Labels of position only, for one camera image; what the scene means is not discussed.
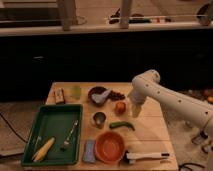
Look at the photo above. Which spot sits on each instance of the green chili pepper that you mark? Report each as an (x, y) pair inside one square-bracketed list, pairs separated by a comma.
[(114, 125)]

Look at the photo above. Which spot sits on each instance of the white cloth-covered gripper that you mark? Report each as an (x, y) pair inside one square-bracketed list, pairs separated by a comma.
[(136, 106)]

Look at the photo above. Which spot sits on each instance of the green plastic tray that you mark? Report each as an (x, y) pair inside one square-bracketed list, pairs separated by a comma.
[(54, 121)]

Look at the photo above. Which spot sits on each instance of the small metal cup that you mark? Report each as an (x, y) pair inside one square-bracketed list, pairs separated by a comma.
[(99, 119)]

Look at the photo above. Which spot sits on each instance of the silver metal spoon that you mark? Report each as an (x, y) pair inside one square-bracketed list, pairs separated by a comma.
[(66, 142)]

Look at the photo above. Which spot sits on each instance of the yellow corn cob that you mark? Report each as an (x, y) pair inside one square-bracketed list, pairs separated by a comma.
[(42, 152)]

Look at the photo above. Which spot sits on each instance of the grey pestle scoop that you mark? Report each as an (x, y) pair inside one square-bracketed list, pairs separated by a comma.
[(100, 98)]

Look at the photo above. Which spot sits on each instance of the red orange bowl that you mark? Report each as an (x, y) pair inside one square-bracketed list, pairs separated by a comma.
[(109, 147)]

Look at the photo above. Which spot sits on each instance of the dark grape bunch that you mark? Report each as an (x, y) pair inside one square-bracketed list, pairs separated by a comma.
[(114, 96)]

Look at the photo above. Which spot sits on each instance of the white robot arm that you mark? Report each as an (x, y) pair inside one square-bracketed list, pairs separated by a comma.
[(195, 111)]

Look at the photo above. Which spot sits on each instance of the small wooden block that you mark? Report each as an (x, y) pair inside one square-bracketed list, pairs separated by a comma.
[(59, 96)]

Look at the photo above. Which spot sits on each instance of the white handled brush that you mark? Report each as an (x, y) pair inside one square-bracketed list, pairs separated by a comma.
[(131, 157)]

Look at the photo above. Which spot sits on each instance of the dark brown bowl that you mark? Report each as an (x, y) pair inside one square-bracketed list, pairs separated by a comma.
[(96, 90)]

